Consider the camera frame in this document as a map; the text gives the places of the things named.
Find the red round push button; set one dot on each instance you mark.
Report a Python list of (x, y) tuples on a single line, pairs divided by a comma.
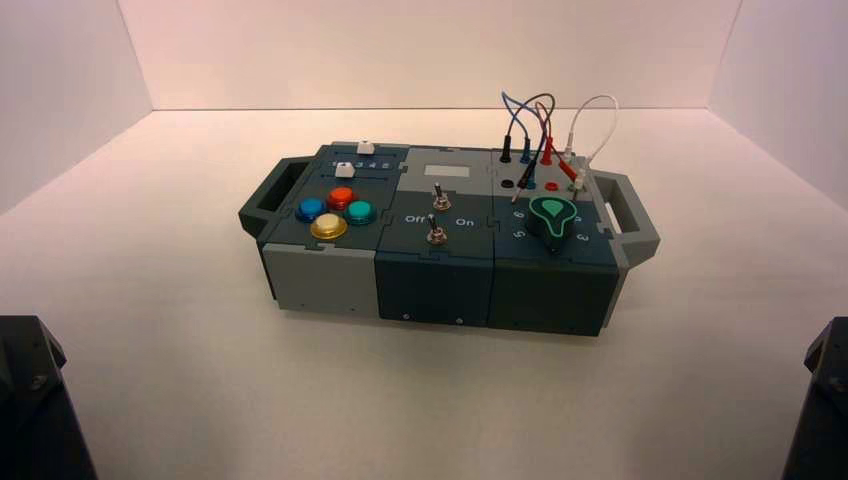
[(342, 197)]

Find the green round push button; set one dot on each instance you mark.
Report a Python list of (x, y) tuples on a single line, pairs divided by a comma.
[(361, 212)]

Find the yellow round push button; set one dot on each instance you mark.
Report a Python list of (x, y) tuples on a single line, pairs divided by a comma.
[(328, 226)]

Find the blue round push button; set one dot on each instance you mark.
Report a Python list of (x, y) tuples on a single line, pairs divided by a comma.
[(310, 209)]

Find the teal and grey modular box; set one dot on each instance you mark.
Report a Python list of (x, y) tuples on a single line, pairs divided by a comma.
[(434, 278)]

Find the small grey display screen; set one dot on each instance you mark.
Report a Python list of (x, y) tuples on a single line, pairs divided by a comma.
[(446, 171)]

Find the white slider knob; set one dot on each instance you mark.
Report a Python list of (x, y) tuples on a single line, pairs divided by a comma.
[(344, 170), (365, 147)]

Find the green and black rotary knob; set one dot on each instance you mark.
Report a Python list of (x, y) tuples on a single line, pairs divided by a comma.
[(551, 224)]

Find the metal toggle switch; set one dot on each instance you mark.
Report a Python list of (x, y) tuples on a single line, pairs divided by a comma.
[(438, 197), (435, 233)]

